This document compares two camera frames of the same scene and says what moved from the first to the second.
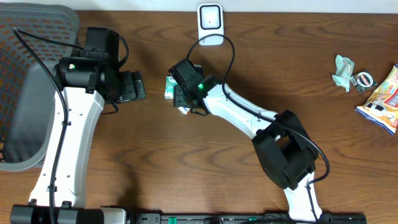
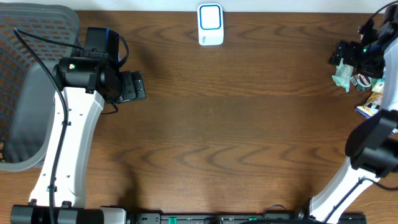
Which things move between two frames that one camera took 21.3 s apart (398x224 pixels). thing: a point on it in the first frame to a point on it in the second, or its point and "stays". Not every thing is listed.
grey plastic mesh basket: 28,91 stays
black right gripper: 176,99 to 376,69
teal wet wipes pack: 344,70 stays
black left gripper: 133,86 stays
